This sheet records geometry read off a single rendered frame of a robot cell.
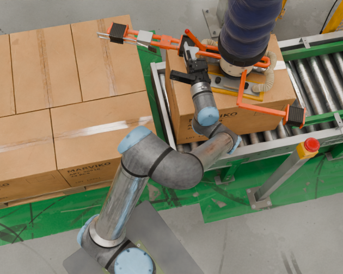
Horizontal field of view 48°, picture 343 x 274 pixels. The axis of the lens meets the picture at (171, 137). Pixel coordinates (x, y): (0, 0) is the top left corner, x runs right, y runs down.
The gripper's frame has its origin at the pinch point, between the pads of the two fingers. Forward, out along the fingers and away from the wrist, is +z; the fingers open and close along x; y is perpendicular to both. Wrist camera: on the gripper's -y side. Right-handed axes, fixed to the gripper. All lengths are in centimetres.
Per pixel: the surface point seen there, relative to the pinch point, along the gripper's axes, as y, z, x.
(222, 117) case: 17.5, -21.2, -36.2
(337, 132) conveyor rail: 88, -34, -61
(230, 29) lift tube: 17.4, -4.8, 15.3
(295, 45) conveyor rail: 85, 29, -62
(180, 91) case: -2.1, -7.3, -25.8
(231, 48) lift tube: 18.8, -7.5, 5.3
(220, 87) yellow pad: 17.5, -10.2, -23.4
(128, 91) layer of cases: -27, 21, -66
